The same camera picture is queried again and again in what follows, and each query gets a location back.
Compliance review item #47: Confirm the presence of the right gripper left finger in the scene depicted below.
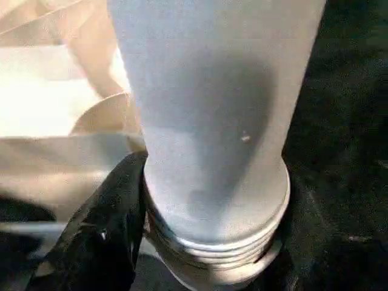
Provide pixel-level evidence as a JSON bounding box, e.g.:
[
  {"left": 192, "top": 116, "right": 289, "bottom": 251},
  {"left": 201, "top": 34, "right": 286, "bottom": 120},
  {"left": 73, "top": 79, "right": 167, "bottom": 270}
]
[{"left": 26, "top": 149, "right": 150, "bottom": 291}]

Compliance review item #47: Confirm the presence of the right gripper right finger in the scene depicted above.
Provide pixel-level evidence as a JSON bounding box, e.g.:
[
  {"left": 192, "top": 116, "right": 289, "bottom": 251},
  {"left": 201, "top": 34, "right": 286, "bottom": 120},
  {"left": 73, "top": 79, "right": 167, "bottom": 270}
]
[{"left": 262, "top": 180, "right": 388, "bottom": 291}]

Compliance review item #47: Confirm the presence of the white plastic table top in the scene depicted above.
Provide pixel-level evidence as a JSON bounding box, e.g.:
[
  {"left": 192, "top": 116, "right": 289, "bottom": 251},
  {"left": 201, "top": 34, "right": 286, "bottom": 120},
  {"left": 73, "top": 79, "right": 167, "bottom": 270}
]
[{"left": 0, "top": 0, "right": 189, "bottom": 291}]

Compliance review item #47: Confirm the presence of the white plastic table leg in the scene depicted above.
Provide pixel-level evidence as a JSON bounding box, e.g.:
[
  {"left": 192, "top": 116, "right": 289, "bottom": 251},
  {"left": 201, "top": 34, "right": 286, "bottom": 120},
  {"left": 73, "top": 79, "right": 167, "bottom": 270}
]
[{"left": 105, "top": 0, "right": 329, "bottom": 291}]

